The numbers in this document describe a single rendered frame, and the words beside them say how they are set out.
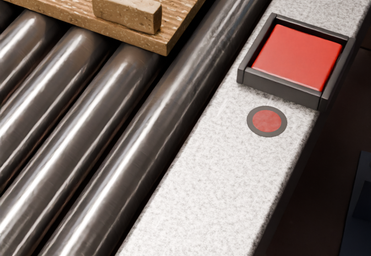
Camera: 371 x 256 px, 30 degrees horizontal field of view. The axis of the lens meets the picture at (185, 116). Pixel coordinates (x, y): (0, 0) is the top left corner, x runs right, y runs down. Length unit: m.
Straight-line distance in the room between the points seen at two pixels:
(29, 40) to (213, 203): 0.23
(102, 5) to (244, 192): 0.20
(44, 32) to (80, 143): 0.13
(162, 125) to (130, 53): 0.08
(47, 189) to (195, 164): 0.11
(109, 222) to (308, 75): 0.20
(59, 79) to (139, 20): 0.08
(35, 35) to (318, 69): 0.24
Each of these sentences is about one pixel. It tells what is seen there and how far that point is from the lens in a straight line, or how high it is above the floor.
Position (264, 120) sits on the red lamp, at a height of 0.92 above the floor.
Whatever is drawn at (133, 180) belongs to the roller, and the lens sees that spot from 0.50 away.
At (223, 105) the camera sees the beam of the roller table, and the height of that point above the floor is 0.91.
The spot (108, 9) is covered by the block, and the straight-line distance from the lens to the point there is 0.58.
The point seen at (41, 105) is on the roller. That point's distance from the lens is 0.56.
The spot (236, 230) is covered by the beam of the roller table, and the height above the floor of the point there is 0.92.
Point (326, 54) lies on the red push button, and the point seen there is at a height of 0.93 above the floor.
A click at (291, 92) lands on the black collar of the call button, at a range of 0.55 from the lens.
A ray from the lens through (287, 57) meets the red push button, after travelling 0.57.
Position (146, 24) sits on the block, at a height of 0.95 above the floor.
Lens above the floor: 1.33
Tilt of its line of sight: 50 degrees down
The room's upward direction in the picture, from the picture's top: 1 degrees clockwise
